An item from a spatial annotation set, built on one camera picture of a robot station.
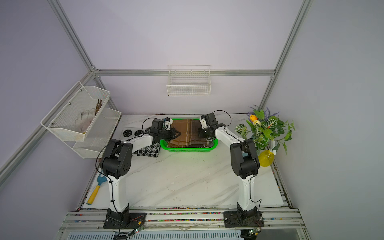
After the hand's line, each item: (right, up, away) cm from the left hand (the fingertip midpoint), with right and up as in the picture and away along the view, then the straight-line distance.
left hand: (180, 134), depth 99 cm
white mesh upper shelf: (-54, +11, -22) cm, 59 cm away
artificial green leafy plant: (+42, +4, -31) cm, 53 cm away
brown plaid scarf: (+6, +4, +2) cm, 7 cm away
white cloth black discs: (-39, 0, +5) cm, 40 cm away
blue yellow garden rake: (-47, -27, -11) cm, 55 cm away
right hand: (+14, 0, +1) cm, 14 cm away
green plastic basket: (-10, -6, -4) cm, 12 cm away
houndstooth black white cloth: (-18, -11, -4) cm, 21 cm away
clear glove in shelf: (-49, +9, -21) cm, 54 cm away
